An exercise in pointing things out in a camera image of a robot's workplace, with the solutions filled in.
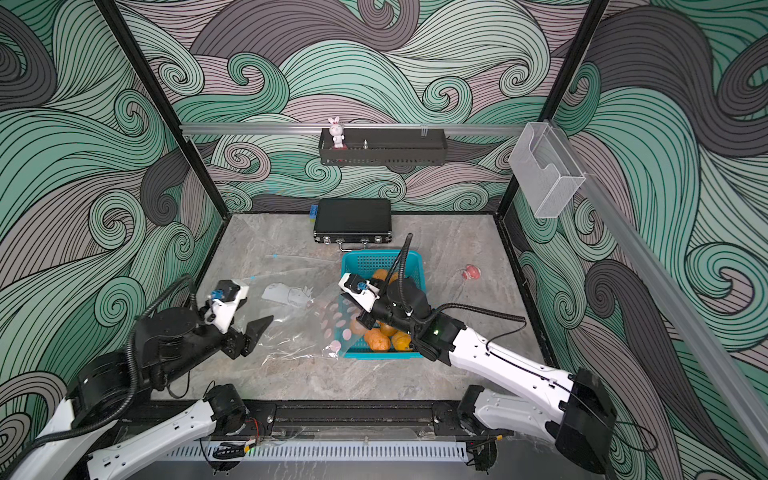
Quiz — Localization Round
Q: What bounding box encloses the pink small toy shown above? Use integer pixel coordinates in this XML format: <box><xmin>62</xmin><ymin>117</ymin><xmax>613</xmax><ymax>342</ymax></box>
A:
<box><xmin>461</xmin><ymin>265</ymin><xmax>482</xmax><ymax>280</ymax></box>

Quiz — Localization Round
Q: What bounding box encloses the clear blue-zipper bag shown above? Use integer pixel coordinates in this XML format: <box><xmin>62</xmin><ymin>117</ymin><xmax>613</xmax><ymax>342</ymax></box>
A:
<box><xmin>238</xmin><ymin>254</ymin><xmax>340</xmax><ymax>364</ymax></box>

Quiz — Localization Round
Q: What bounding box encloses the black wall shelf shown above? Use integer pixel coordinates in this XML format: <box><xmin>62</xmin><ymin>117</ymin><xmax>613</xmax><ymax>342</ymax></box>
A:
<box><xmin>318</xmin><ymin>128</ymin><xmax>448</xmax><ymax>167</ymax></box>

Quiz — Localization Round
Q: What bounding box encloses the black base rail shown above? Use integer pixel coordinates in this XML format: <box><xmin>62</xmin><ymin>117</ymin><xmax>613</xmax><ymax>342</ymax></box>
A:
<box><xmin>214</xmin><ymin>400</ymin><xmax>507</xmax><ymax>436</ymax></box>

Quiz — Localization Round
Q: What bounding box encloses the clear pink-zipper bag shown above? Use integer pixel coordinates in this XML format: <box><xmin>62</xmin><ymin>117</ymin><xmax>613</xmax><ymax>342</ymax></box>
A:
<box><xmin>308</xmin><ymin>284</ymin><xmax>362</xmax><ymax>359</ymax></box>

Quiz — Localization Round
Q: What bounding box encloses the white pink bunny figurine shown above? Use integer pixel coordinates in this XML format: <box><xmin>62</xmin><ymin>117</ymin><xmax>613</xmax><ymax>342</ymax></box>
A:
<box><xmin>328</xmin><ymin>116</ymin><xmax>347</xmax><ymax>149</ymax></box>

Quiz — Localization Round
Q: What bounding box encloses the black aluminium case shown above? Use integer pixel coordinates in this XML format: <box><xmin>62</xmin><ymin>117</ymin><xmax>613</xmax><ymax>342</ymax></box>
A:
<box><xmin>313</xmin><ymin>198</ymin><xmax>393</xmax><ymax>246</ymax></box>

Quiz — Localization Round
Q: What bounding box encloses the teal plastic basket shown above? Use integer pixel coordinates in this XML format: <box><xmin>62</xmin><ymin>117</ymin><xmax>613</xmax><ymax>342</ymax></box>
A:
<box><xmin>336</xmin><ymin>250</ymin><xmax>427</xmax><ymax>360</ymax></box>

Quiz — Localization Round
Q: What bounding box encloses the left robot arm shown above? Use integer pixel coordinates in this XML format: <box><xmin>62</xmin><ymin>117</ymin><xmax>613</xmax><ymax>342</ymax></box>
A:
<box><xmin>1</xmin><ymin>274</ymin><xmax>274</xmax><ymax>479</ymax></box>

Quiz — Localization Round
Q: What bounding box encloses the clear acrylic wall holder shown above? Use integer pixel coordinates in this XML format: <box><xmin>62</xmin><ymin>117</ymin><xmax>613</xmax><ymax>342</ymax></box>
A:
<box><xmin>509</xmin><ymin>122</ymin><xmax>585</xmax><ymax>219</ymax></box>

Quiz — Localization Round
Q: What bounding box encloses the white slotted cable duct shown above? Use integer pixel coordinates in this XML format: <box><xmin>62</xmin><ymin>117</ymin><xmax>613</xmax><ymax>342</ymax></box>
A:
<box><xmin>162</xmin><ymin>440</ymin><xmax>469</xmax><ymax>463</ymax></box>

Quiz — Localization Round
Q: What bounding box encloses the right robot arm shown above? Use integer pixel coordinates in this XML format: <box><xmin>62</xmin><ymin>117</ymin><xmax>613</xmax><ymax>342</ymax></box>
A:
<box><xmin>339</xmin><ymin>245</ymin><xmax>617</xmax><ymax>477</ymax></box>

